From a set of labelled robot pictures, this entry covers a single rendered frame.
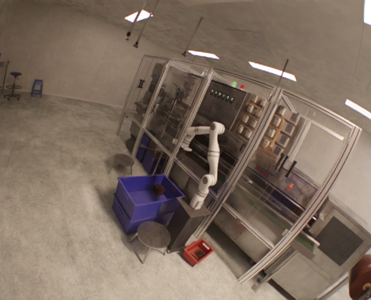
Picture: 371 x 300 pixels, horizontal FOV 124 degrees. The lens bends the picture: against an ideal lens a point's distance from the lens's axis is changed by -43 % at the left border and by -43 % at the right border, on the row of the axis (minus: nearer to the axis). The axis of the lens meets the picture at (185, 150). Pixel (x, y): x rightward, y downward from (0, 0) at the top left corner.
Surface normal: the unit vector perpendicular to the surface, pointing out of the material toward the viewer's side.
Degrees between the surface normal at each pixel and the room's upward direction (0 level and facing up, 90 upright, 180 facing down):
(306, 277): 90
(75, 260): 0
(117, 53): 90
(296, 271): 90
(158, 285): 0
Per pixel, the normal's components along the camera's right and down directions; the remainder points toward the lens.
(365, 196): -0.70, -0.06
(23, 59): 0.60, 0.50
